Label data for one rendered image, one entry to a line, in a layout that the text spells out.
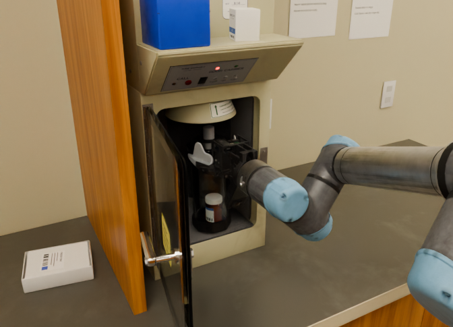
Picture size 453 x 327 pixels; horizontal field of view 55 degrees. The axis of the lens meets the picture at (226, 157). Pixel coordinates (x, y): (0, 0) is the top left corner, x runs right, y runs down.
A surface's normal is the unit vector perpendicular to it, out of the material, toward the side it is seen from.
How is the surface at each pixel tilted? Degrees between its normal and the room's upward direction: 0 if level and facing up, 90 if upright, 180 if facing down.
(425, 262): 57
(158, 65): 135
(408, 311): 90
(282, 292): 0
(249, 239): 90
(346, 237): 0
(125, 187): 90
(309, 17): 90
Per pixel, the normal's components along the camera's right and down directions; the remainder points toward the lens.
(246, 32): 0.24, 0.38
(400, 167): -0.93, -0.12
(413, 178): -0.90, 0.30
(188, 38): 0.47, 0.34
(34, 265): 0.00, -0.92
